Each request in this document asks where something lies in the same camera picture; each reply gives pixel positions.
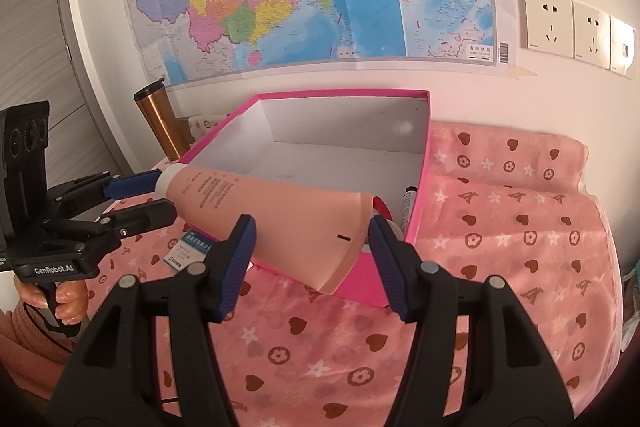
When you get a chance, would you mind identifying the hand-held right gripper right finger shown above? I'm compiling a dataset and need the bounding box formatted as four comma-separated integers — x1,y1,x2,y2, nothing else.
369,214,576,427

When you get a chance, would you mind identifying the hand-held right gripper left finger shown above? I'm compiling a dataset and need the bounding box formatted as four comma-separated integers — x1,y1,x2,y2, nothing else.
45,213,258,427

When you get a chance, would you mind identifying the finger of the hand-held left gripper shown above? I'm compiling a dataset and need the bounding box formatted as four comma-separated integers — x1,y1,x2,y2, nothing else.
47,170,161,219
42,201,179,242

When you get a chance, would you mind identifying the white and blue medicine box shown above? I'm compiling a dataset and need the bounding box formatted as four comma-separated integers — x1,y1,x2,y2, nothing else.
165,231,217,269

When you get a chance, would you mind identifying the pink squeeze tube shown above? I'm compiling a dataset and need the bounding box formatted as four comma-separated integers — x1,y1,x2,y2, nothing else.
154,164,377,297

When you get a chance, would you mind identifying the tape roll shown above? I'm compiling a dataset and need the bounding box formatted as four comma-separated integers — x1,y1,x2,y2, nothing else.
360,194,407,254

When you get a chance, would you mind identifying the small white bottle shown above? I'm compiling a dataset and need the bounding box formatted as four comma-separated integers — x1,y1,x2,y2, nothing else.
398,187,419,229

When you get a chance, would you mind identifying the pink cardboard box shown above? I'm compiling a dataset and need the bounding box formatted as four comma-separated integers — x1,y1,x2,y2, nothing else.
180,89,432,309

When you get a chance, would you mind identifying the person's left forearm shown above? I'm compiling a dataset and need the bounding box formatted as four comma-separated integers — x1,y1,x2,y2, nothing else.
0,302,77,403

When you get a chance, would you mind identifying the person's left hand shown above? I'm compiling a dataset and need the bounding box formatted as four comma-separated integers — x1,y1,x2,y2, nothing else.
15,279,91,326

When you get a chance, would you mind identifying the copper tumbler with black lid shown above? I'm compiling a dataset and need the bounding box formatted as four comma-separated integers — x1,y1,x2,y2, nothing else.
133,78,194,162

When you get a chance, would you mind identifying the pink printed blanket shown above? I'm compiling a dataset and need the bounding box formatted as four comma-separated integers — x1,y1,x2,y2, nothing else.
90,114,627,427

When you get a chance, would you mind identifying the grey door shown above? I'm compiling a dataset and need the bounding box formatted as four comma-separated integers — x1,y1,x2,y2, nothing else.
0,0,134,188

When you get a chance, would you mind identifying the white wall socket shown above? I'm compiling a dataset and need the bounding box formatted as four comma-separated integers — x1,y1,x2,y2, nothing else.
522,0,575,58
571,1,612,68

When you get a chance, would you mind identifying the white wall switch plate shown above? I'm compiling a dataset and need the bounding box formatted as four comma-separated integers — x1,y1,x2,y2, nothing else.
609,16,637,79

